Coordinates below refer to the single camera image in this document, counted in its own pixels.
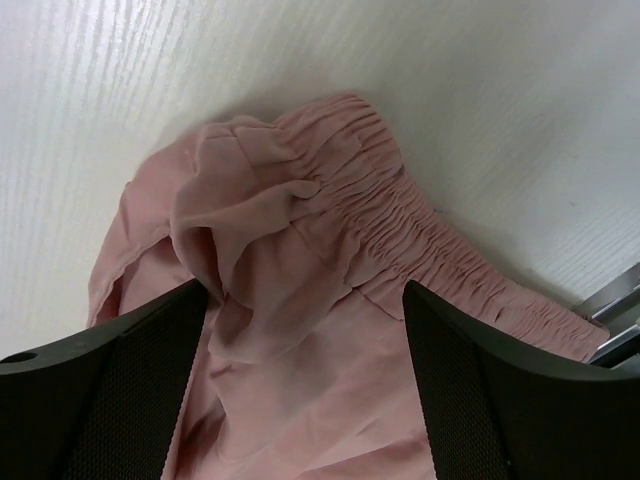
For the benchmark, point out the pink trousers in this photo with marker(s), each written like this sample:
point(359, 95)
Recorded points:
point(304, 231)

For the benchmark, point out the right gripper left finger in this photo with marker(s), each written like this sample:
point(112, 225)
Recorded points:
point(102, 403)

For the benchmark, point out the aluminium table frame rail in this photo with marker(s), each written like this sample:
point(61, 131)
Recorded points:
point(616, 307)

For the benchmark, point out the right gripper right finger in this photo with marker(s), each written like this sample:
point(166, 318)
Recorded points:
point(495, 407)

